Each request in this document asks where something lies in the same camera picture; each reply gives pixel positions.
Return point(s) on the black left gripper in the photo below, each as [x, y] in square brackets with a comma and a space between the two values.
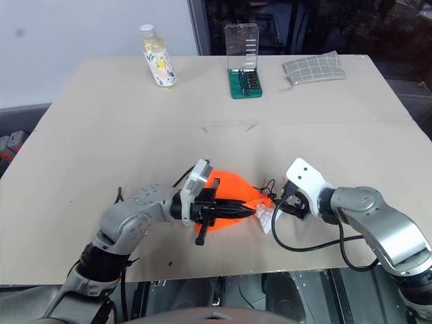
[202, 211]

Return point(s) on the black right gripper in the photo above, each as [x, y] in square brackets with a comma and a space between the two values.
[298, 204]

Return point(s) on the orange fabric pouch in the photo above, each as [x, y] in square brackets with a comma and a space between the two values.
[233, 185]

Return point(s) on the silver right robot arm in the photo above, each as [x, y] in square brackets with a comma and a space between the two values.
[378, 216]

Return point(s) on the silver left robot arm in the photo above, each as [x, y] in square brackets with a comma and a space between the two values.
[135, 216]

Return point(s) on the grey checked cloth pouch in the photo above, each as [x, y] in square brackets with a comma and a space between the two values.
[314, 69]

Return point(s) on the dark rounded shape under table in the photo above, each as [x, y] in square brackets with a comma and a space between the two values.
[297, 290]

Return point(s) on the green screwdriver bit case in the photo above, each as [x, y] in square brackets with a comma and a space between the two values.
[244, 81]

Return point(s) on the yellow drink plastic bottle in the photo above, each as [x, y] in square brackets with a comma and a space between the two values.
[158, 57]

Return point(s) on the grey boxes with red parts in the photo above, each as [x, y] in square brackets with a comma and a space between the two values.
[11, 143]

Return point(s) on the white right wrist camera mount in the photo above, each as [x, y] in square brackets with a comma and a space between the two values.
[303, 175]

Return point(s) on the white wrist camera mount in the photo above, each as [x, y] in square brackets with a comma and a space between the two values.
[303, 175]
[199, 175]

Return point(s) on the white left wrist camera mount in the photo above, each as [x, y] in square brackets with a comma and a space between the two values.
[199, 175]

